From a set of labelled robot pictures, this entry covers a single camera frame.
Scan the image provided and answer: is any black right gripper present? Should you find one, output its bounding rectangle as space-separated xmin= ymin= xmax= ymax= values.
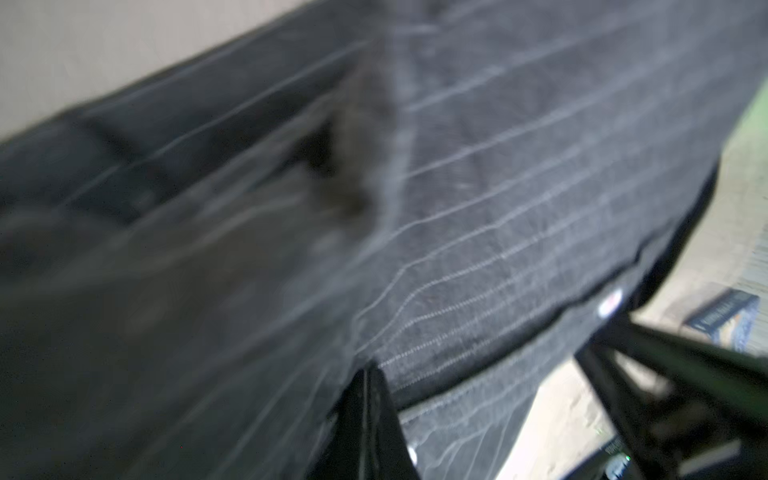
xmin=576 ymin=322 xmax=767 ymax=480

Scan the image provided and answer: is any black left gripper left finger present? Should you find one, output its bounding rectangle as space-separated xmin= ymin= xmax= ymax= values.
xmin=308 ymin=369 xmax=368 ymax=480

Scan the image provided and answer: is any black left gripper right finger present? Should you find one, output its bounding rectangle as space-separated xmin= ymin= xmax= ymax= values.
xmin=367 ymin=363 xmax=420 ymax=480

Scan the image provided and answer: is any dark pinstriped long sleeve shirt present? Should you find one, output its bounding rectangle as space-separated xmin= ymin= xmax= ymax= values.
xmin=1 ymin=1 xmax=767 ymax=479

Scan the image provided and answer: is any colourful treehouse book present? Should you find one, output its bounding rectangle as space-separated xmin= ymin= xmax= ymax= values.
xmin=683 ymin=288 xmax=761 ymax=353

